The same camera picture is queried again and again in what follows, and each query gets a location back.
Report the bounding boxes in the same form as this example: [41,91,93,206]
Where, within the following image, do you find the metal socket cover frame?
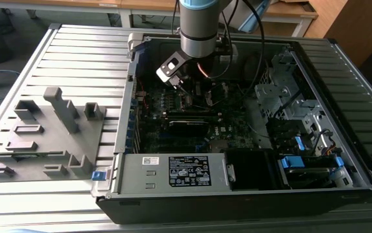
[206,82,229,105]

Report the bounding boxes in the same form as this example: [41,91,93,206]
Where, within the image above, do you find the metal CPU socket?
[176,93,213,113]

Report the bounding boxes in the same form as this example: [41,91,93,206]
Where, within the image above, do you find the grey case latch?
[126,33,144,60]

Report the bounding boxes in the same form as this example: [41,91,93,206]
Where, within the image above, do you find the green motherboard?
[133,80,264,155]

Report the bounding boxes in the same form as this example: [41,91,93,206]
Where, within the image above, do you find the black graphics card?
[168,120,209,137]

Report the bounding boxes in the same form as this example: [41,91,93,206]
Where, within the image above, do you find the metal drive cage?
[253,47,344,156]

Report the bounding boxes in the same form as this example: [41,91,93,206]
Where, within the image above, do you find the pale blue teach pendant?
[220,0,270,34]

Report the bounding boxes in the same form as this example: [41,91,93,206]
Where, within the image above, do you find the small brown chipset heatsink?
[209,140,229,150]

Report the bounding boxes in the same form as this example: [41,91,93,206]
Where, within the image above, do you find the black connector cluster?
[265,118,302,146]

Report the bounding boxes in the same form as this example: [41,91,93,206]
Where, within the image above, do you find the grey power supply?
[117,152,230,195]

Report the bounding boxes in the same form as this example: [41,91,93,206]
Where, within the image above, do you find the blue disk carrier with disk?
[278,155,345,189]

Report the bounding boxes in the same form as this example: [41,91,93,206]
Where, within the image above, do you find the grey parts rack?
[0,86,108,183]

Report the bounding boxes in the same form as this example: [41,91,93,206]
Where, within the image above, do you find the wooden cabinet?
[304,0,372,68]

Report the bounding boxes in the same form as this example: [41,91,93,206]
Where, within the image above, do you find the black PC case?
[90,33,372,225]

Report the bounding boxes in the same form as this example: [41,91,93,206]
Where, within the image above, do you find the short orange cable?
[197,62,212,79]

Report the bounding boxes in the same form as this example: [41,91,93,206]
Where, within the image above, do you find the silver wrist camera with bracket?
[156,51,188,85]

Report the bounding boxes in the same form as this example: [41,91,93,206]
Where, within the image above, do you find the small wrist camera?
[214,36,238,63]

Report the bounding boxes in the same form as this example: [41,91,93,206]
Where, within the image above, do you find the black looped cable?
[241,51,268,85]

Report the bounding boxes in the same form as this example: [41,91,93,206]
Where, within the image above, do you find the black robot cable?
[205,0,268,81]

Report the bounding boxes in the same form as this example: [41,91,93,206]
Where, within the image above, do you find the black drive cage cable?
[273,88,302,119]

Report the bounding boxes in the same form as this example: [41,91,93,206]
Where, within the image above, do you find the wooden desk white frame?
[0,0,124,27]
[120,0,320,37]

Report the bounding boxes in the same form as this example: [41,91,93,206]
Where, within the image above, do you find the small blue carrier handle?
[292,135,305,151]

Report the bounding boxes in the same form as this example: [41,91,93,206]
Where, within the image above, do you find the black disk wire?
[310,128,333,156]

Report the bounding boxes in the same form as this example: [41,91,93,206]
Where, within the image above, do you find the coloured power wires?
[325,145,341,156]

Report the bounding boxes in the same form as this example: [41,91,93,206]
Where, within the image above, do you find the blue floor cable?
[0,69,21,101]

